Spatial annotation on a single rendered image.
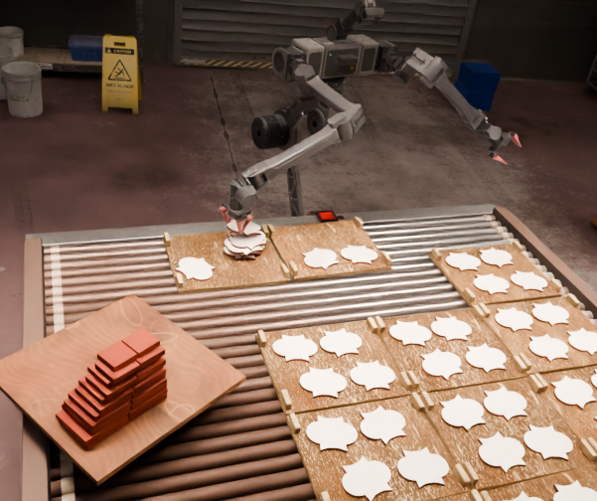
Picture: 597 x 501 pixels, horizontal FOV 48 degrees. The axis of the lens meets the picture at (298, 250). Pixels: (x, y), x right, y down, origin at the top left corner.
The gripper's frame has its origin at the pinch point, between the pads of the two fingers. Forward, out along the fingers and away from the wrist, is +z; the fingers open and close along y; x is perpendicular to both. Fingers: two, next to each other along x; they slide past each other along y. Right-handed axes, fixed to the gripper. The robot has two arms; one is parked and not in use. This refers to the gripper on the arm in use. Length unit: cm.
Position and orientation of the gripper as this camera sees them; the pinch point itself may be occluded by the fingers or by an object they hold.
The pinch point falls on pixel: (234, 227)
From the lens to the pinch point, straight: 256.8
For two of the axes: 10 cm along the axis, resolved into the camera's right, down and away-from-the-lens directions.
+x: 7.2, -3.3, 6.0
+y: 6.8, 4.9, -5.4
